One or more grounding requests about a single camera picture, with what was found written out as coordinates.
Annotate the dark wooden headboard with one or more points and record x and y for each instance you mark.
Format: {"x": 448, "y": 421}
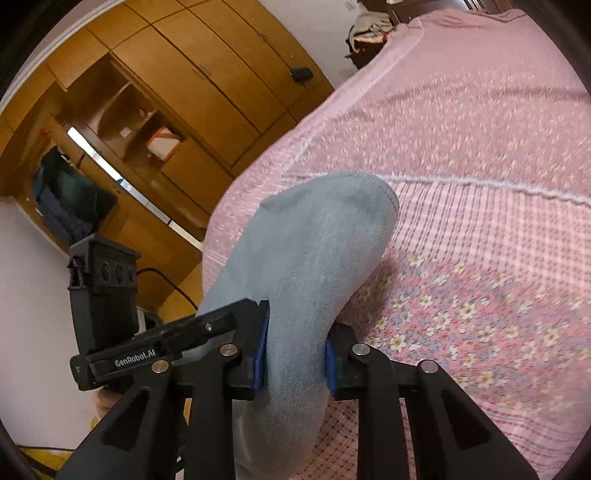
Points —
{"x": 406, "y": 8}

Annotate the wooden wardrobe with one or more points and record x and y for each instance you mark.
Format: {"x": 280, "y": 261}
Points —
{"x": 207, "y": 92}

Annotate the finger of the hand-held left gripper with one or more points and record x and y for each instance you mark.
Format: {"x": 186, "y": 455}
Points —
{"x": 217, "y": 321}

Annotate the pile of clothes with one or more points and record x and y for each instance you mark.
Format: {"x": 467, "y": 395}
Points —
{"x": 369, "y": 25}

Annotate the black power adapter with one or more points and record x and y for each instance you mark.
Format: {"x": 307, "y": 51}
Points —
{"x": 300, "y": 74}

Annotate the white and orange box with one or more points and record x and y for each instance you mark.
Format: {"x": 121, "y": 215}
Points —
{"x": 162, "y": 142}

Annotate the grey pants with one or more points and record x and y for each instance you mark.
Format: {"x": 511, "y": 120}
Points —
{"x": 314, "y": 258}

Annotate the pink floral bedspread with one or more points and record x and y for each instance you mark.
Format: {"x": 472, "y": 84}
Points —
{"x": 461, "y": 138}

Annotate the person's left hand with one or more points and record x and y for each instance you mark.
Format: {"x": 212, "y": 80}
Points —
{"x": 107, "y": 400}

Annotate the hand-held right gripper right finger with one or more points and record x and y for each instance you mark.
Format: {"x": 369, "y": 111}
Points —
{"x": 330, "y": 369}

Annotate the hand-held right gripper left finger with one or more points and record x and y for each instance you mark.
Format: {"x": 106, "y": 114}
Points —
{"x": 261, "y": 350}

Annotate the dark hanging jacket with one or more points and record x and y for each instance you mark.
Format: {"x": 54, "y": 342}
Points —
{"x": 69, "y": 198}

